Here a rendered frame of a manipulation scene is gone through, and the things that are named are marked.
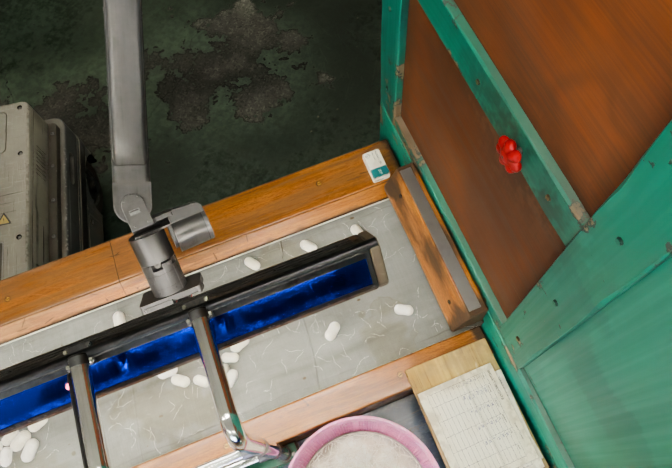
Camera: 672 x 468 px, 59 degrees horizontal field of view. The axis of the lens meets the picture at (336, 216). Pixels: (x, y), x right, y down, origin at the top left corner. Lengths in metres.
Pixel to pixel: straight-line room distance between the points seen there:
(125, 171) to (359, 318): 0.48
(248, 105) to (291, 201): 1.12
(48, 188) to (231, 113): 0.73
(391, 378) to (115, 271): 0.55
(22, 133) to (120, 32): 0.90
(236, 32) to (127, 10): 1.50
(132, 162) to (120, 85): 0.12
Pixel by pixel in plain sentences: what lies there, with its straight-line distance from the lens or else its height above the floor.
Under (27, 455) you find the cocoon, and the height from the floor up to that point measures 0.76.
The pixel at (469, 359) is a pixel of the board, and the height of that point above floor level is 0.78.
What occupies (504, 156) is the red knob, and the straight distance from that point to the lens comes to 0.66.
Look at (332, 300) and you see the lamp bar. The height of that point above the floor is 1.06.
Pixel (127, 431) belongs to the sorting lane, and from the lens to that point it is 1.15.
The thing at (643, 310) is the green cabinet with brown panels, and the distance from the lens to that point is 0.61.
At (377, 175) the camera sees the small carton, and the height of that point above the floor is 0.78.
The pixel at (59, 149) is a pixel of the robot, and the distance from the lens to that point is 1.93.
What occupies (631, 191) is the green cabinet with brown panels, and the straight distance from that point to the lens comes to 0.53.
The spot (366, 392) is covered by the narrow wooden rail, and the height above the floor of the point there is 0.76.
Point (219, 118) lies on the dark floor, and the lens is 2.24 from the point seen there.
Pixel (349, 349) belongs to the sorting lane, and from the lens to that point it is 1.09.
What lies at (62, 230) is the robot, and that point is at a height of 0.34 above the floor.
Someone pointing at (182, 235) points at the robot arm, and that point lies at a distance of 0.98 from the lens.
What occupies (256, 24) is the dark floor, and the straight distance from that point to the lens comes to 2.48.
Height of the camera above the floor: 1.81
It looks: 66 degrees down
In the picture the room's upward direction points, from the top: 8 degrees counter-clockwise
